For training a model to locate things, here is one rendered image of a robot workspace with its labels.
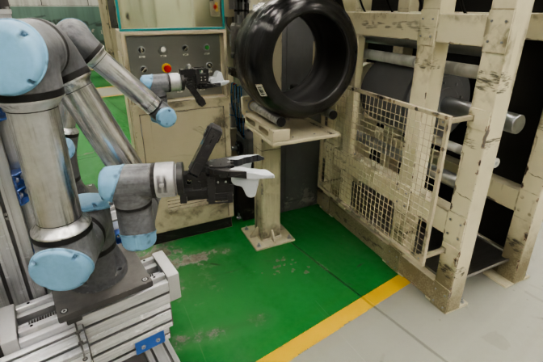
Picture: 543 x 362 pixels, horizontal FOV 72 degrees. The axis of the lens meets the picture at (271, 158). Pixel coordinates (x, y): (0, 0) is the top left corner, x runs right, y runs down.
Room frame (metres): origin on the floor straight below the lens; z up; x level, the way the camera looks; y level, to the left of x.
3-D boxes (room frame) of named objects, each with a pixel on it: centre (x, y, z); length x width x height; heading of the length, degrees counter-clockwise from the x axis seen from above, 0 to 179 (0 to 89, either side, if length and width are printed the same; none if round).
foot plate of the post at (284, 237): (2.06, 0.03, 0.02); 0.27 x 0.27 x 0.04; 25
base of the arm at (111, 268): (0.81, 0.47, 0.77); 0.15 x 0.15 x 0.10
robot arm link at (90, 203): (0.80, 0.47, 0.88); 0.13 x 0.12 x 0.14; 10
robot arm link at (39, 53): (0.68, 0.44, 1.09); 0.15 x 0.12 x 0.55; 10
